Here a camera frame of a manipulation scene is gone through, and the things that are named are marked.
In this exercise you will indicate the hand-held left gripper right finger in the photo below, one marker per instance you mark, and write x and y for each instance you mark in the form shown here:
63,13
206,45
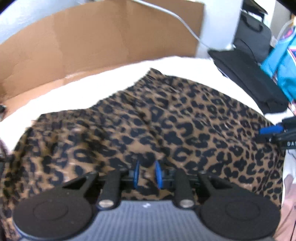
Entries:
158,173

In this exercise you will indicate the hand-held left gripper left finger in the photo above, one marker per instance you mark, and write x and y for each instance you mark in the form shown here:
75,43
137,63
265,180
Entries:
137,173

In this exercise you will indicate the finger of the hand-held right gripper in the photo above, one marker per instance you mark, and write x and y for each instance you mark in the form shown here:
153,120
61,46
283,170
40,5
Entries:
270,129

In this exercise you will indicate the leopard print pants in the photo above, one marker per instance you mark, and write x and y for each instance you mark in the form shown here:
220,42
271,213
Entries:
161,120

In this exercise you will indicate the folded black garment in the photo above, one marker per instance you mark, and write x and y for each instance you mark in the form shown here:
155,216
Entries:
249,78

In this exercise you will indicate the teal printed cloth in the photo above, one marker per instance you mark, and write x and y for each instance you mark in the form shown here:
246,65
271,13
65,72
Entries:
279,64

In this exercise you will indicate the black bag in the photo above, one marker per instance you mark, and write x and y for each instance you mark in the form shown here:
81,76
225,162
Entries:
252,34

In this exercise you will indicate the cream printed blanket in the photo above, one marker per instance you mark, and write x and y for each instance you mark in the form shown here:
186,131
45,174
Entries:
196,67

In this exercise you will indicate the flat cardboard sheet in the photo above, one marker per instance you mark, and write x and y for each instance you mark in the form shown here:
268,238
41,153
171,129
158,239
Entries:
92,34

